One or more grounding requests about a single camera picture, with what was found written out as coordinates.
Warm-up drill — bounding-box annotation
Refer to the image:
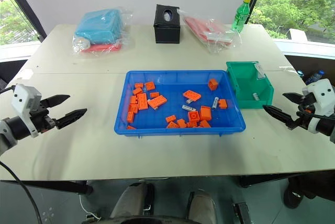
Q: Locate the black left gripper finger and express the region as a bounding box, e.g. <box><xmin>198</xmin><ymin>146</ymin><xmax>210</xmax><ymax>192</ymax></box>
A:
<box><xmin>42</xmin><ymin>94</ymin><xmax>71</xmax><ymax>109</ymax></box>
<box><xmin>54</xmin><ymin>108</ymin><xmax>88</xmax><ymax>130</ymax></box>

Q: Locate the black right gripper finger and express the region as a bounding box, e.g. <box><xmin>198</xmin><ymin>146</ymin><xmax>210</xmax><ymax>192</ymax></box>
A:
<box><xmin>282</xmin><ymin>92</ymin><xmax>306</xmax><ymax>106</ymax></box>
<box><xmin>262</xmin><ymin>105</ymin><xmax>294</xmax><ymax>129</ymax></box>

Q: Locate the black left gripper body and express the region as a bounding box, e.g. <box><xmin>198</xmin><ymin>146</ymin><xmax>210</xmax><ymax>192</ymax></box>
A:
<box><xmin>29</xmin><ymin>98</ymin><xmax>57</xmax><ymax>133</ymax></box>

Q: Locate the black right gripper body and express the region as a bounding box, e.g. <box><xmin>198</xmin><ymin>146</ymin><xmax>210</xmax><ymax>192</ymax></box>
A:
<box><xmin>292</xmin><ymin>92</ymin><xmax>316</xmax><ymax>131</ymax></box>

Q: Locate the green plastic bin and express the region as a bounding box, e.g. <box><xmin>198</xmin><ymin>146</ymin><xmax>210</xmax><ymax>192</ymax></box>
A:
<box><xmin>226</xmin><ymin>61</ymin><xmax>275</xmax><ymax>109</ymax></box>

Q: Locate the black tissue box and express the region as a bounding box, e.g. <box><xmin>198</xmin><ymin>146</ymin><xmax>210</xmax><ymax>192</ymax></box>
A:
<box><xmin>153</xmin><ymin>4</ymin><xmax>182</xmax><ymax>44</ymax></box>

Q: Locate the clear water bottle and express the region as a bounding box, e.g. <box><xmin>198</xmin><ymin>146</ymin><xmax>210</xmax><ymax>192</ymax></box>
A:
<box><xmin>297</xmin><ymin>70</ymin><xmax>326</xmax><ymax>85</ymax></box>

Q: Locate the white label card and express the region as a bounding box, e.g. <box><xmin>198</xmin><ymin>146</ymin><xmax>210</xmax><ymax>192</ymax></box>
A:
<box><xmin>255</xmin><ymin>63</ymin><xmax>265</xmax><ymax>81</ymax></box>

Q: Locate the black table base bar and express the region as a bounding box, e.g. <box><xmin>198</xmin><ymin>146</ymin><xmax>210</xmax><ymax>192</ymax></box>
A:
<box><xmin>237</xmin><ymin>171</ymin><xmax>335</xmax><ymax>189</ymax></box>
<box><xmin>0</xmin><ymin>179</ymin><xmax>94</xmax><ymax>196</ymax></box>

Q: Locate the bagged red flat pack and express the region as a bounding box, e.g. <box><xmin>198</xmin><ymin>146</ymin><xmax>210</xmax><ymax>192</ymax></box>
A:
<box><xmin>78</xmin><ymin>41</ymin><xmax>124</xmax><ymax>57</ymax></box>

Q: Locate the tall orange block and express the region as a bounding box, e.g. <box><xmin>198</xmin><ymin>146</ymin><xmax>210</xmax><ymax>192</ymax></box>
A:
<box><xmin>207</xmin><ymin>78</ymin><xmax>219</xmax><ymax>91</ymax></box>

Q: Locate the square orange block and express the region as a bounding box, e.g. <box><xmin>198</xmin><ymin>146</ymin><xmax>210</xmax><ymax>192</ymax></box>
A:
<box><xmin>187</xmin><ymin>110</ymin><xmax>201</xmax><ymax>124</ymax></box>
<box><xmin>199</xmin><ymin>105</ymin><xmax>212</xmax><ymax>121</ymax></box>

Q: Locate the long orange block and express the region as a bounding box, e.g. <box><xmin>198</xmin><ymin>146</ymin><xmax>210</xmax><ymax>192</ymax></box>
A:
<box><xmin>147</xmin><ymin>95</ymin><xmax>168</xmax><ymax>109</ymax></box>
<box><xmin>136</xmin><ymin>93</ymin><xmax>150</xmax><ymax>111</ymax></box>
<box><xmin>183</xmin><ymin>89</ymin><xmax>202</xmax><ymax>101</ymax></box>

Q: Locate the black caster wheel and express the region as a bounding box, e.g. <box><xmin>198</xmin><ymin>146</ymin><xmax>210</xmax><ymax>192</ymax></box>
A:
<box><xmin>283</xmin><ymin>176</ymin><xmax>317</xmax><ymax>209</ymax></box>

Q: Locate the bagged blue cloth pack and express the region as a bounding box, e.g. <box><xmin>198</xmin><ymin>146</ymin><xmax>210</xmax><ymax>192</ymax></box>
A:
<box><xmin>72</xmin><ymin>6</ymin><xmax>136</xmax><ymax>52</ymax></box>

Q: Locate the green plastic bottle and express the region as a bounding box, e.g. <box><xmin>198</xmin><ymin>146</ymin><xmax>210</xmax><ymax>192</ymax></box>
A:
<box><xmin>231</xmin><ymin>0</ymin><xmax>252</xmax><ymax>34</ymax></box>

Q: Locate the blue plastic tray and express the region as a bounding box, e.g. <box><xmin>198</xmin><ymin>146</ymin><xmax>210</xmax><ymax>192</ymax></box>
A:
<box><xmin>114</xmin><ymin>70</ymin><xmax>247</xmax><ymax>138</ymax></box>

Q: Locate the grey rounded robot leg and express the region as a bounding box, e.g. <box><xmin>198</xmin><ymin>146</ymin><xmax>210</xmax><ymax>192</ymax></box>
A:
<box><xmin>109</xmin><ymin>181</ymin><xmax>155</xmax><ymax>220</ymax></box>
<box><xmin>187</xmin><ymin>189</ymin><xmax>218</xmax><ymax>224</ymax></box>

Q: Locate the bagged red cloth pack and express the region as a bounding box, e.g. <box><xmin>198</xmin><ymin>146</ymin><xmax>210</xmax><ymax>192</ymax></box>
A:
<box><xmin>177</xmin><ymin>9</ymin><xmax>243</xmax><ymax>54</ymax></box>

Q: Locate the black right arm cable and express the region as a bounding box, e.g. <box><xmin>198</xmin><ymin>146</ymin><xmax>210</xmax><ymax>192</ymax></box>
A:
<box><xmin>297</xmin><ymin>103</ymin><xmax>335</xmax><ymax>119</ymax></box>

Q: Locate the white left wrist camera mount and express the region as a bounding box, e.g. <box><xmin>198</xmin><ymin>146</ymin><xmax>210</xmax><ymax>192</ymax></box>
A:
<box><xmin>11</xmin><ymin>83</ymin><xmax>42</xmax><ymax>139</ymax></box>

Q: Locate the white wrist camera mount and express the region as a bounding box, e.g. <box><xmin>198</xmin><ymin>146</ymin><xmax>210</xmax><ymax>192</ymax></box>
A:
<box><xmin>301</xmin><ymin>79</ymin><xmax>334</xmax><ymax>117</ymax></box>
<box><xmin>11</xmin><ymin>83</ymin><xmax>42</xmax><ymax>139</ymax></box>

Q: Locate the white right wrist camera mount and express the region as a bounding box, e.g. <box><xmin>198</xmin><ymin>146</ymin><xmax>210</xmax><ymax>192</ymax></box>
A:
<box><xmin>301</xmin><ymin>79</ymin><xmax>334</xmax><ymax>117</ymax></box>

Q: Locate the white floor cable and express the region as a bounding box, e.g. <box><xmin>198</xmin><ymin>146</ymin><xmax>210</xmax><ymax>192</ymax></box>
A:
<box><xmin>78</xmin><ymin>194</ymin><xmax>102</xmax><ymax>221</ymax></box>

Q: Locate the grey metal floor bracket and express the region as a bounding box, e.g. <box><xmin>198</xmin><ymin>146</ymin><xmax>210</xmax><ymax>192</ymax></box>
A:
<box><xmin>232</xmin><ymin>202</ymin><xmax>251</xmax><ymax>224</ymax></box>

